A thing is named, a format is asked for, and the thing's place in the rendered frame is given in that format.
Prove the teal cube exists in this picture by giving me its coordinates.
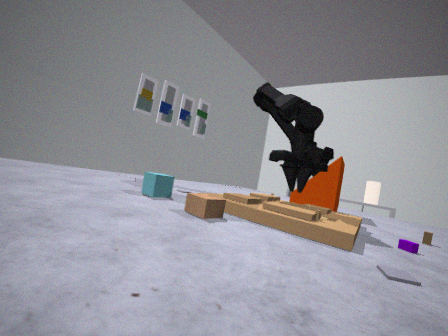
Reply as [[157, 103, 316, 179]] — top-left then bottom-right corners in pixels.
[[141, 172, 175, 198]]

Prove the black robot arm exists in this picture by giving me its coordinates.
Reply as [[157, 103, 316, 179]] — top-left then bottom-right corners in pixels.
[[253, 82, 334, 164]]

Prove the dark grey bent rod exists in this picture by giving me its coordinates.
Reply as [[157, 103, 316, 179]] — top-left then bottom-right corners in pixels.
[[377, 265, 421, 286]]

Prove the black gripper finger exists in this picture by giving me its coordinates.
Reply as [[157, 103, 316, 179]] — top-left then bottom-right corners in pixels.
[[296, 169, 319, 193], [280, 164, 302, 192]]

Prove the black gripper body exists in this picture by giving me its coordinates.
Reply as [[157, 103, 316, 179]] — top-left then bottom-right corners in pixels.
[[269, 135, 328, 172]]

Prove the purple block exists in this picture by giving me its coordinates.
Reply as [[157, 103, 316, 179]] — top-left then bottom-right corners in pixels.
[[398, 239, 419, 253]]

